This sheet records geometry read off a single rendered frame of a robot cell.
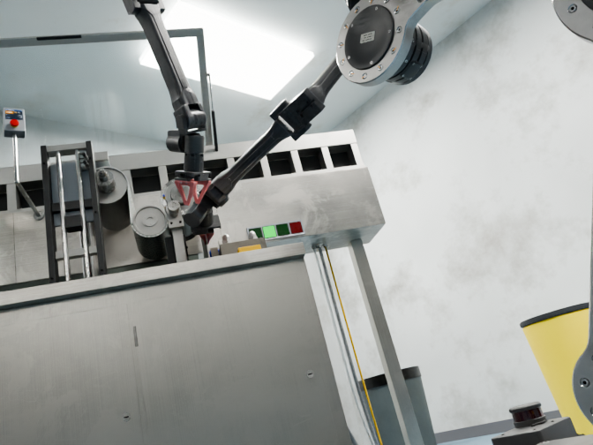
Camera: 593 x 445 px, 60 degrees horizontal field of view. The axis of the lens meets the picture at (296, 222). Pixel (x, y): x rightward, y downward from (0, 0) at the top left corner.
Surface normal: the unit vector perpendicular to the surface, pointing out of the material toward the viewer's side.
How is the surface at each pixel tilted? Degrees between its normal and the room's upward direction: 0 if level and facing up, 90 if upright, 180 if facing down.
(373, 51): 90
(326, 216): 90
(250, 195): 90
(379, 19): 90
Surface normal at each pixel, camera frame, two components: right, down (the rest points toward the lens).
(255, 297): 0.18, -0.40
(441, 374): -0.75, -0.07
